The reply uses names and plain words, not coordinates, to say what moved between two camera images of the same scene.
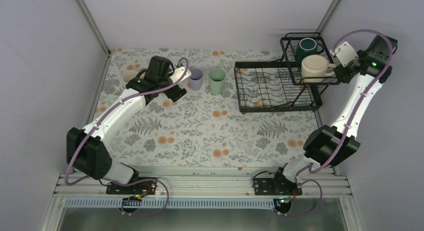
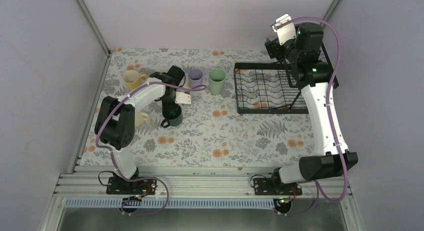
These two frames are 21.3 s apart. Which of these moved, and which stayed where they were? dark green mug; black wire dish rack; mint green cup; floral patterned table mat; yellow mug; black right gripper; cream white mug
Moved: cream white mug; dark green mug; black right gripper
Stayed: floral patterned table mat; mint green cup; yellow mug; black wire dish rack
